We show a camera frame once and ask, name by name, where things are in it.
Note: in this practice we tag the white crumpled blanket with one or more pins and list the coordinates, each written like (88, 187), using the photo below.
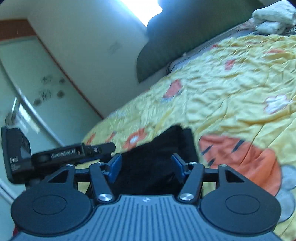
(275, 18)

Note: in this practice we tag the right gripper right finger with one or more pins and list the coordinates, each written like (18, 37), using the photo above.
(190, 175)

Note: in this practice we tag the yellow floral bedspread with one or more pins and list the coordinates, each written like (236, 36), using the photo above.
(238, 98)

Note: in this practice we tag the grey striped pillow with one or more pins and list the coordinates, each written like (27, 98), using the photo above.
(205, 47)

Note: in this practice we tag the grey scalloped headboard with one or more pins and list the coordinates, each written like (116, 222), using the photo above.
(184, 25)

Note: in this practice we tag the black pants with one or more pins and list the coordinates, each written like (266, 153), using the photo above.
(148, 168)

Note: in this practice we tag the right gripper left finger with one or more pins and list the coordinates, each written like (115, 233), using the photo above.
(103, 174)

